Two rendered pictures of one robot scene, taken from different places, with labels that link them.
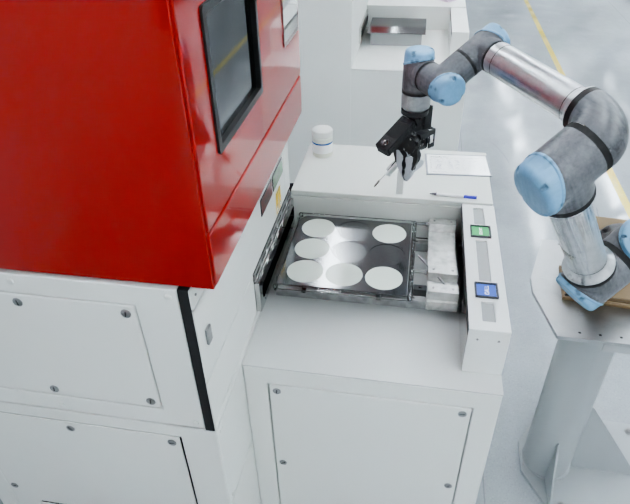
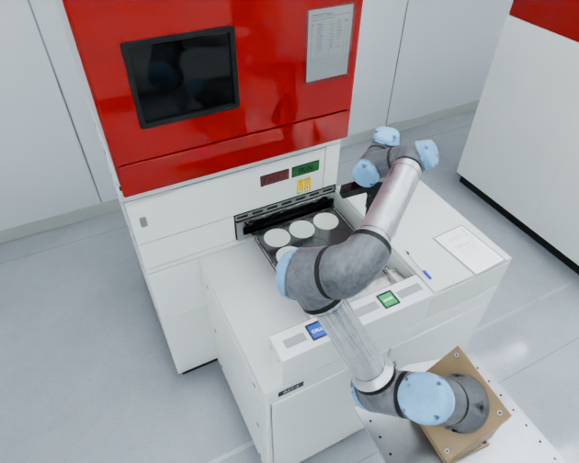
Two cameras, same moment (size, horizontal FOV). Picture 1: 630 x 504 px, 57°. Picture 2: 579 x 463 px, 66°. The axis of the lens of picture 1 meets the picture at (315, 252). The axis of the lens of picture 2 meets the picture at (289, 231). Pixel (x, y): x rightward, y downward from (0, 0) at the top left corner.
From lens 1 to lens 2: 1.13 m
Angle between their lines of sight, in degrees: 40
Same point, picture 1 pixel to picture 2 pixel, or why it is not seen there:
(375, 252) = not seen: hidden behind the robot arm
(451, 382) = (255, 360)
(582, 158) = (301, 272)
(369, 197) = not seen: hidden behind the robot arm
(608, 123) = (332, 262)
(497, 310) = (300, 344)
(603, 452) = not seen: outside the picture
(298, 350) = (226, 275)
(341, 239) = (323, 237)
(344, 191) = (361, 209)
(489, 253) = (365, 315)
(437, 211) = (402, 267)
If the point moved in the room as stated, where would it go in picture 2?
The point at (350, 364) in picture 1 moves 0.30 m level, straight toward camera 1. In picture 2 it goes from (232, 303) to (151, 343)
